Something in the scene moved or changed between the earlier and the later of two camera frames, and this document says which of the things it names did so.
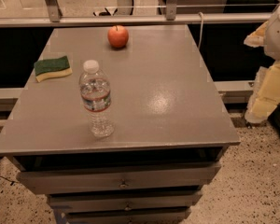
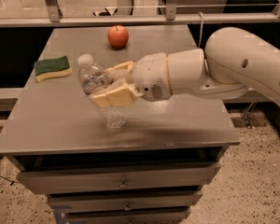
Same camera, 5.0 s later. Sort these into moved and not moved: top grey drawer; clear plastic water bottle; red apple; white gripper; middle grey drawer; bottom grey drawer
Moved: clear plastic water bottle; white gripper
Not moved: bottom grey drawer; red apple; middle grey drawer; top grey drawer
